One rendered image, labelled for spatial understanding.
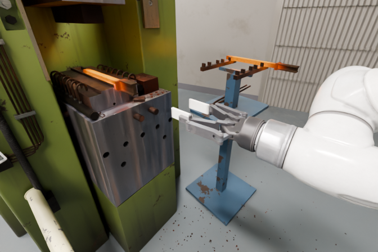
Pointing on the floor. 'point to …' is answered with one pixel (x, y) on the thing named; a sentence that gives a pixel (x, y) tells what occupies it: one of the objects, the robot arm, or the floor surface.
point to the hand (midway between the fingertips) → (189, 110)
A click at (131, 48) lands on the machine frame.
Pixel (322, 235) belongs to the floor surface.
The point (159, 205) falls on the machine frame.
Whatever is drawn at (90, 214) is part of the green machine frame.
